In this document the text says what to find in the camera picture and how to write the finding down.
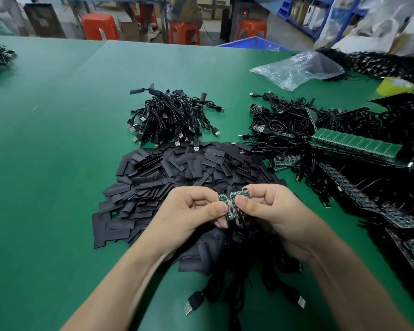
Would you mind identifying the person's right hand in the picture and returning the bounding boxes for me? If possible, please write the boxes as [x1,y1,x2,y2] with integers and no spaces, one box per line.
[234,184,329,263]

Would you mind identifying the person's left hand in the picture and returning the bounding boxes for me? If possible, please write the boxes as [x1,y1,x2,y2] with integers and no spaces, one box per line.
[148,186,234,260]

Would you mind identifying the small green circuit board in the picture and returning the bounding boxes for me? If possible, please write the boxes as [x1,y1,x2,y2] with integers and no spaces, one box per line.
[229,189,252,218]
[217,192,231,221]

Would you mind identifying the person's left forearm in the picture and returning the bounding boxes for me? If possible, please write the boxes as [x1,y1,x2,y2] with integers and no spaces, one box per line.
[60,234,181,331]

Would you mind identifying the person's right forearm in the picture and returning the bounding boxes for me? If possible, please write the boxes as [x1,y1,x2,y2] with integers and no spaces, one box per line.
[297,228,414,331]

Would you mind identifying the pile of black heat-shrink sleeves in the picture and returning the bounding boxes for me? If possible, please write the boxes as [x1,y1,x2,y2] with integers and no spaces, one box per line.
[91,140,287,274]

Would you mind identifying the green circuit board panel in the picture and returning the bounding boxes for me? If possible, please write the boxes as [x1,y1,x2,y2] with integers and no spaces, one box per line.
[310,128,414,168]

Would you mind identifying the clear plastic bag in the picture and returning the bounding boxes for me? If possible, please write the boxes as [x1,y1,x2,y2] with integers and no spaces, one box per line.
[250,50,345,91]

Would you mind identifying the blue plastic bin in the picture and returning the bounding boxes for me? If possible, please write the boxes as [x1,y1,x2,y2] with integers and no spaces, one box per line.
[217,36,291,52]

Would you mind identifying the red plastic stool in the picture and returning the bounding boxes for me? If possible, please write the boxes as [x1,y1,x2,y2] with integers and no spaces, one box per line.
[235,19,268,41]
[81,14,121,41]
[168,20,201,45]

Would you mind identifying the yellow tape roll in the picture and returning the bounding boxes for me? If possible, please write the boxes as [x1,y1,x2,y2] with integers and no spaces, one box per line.
[376,77,414,97]

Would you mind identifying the small cardboard box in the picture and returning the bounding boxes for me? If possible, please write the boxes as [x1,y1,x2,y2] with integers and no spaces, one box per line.
[118,17,143,42]

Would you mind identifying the blue metal shelf rack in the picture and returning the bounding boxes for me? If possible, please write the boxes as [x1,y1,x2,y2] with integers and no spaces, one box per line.
[277,0,370,42]

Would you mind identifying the white plastic bags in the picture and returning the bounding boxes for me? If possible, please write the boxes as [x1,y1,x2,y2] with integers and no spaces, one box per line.
[313,0,414,57]

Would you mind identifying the brown cardboard box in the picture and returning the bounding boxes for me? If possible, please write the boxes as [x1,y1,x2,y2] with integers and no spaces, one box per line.
[22,3,67,39]

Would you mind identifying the loose black usb cables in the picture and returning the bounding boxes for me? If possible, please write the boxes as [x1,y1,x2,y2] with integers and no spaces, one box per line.
[184,217,307,331]

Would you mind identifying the tied bundle black usb cables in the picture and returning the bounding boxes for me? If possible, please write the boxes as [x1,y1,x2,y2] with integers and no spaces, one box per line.
[126,83,225,149]

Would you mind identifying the heap of cables with boards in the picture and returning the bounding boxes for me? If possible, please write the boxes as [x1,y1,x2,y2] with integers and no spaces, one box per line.
[239,90,414,288]

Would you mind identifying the long heap of black cables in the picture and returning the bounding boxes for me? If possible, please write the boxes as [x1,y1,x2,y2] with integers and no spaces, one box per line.
[316,47,414,87]

